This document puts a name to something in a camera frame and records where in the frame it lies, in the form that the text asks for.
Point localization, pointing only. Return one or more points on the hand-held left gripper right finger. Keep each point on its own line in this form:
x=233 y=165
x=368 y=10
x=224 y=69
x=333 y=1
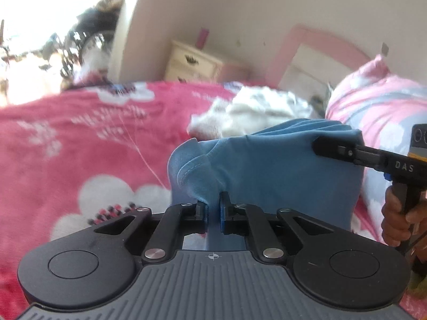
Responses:
x=222 y=218

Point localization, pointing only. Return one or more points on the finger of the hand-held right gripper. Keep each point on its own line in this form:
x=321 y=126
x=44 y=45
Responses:
x=333 y=147

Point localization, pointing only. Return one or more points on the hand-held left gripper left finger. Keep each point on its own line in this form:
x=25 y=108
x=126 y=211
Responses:
x=204 y=218

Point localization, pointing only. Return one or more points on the light blue printed t-shirt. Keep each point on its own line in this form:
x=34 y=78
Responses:
x=273 y=170

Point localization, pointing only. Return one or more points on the person's right hand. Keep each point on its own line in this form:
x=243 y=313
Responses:
x=392 y=220

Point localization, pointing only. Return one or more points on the pink patterned quilt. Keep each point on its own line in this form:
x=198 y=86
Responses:
x=377 y=100

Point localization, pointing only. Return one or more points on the white garment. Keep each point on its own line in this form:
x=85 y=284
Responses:
x=267 y=106

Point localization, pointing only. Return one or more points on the white knit cloth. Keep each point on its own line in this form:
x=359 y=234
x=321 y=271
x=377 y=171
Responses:
x=210 y=123

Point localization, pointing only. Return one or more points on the pink and white headboard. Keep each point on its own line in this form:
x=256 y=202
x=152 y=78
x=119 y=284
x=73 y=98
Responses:
x=310 y=53

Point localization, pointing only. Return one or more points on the cream nightstand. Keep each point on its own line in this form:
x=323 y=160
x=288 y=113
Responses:
x=196 y=61

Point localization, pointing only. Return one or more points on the red floral blanket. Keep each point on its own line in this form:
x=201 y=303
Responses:
x=66 y=140

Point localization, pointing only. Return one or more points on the pink cup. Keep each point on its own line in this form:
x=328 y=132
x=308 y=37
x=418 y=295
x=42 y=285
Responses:
x=202 y=38

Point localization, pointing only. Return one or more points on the clear plastic bag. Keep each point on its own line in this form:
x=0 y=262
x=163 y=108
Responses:
x=96 y=58

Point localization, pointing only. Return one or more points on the black wheelchair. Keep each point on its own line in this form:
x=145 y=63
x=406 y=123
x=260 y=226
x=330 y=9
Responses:
x=83 y=30

